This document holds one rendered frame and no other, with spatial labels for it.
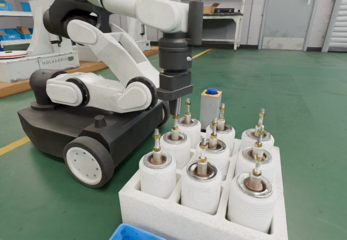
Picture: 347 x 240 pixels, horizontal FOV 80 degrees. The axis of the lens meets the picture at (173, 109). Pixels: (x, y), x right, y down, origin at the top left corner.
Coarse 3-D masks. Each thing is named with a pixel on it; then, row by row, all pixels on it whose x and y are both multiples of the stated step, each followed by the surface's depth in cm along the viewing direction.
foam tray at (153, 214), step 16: (240, 144) 73; (192, 160) 65; (176, 176) 60; (128, 192) 52; (176, 192) 52; (224, 192) 52; (128, 208) 53; (144, 208) 50; (160, 208) 48; (176, 208) 48; (224, 208) 48; (144, 224) 53; (160, 224) 50; (176, 224) 48; (192, 224) 46; (208, 224) 44; (224, 224) 44; (272, 224) 45
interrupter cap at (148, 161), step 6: (144, 156) 54; (150, 156) 54; (162, 156) 54; (168, 156) 54; (144, 162) 52; (150, 162) 52; (162, 162) 52; (168, 162) 52; (150, 168) 50; (156, 168) 50; (162, 168) 50
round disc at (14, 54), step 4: (0, 52) 202; (4, 52) 202; (8, 52) 198; (12, 52) 202; (16, 52) 202; (20, 52) 202; (24, 52) 202; (0, 56) 188; (4, 56) 188; (8, 56) 190; (12, 56) 192; (16, 56) 194; (20, 56) 197
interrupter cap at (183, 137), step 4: (168, 132) 66; (180, 132) 66; (164, 136) 64; (168, 136) 64; (180, 136) 64; (184, 136) 64; (164, 140) 62; (168, 140) 61; (172, 140) 62; (176, 140) 62; (180, 140) 61; (184, 140) 61; (172, 144) 60; (176, 144) 60
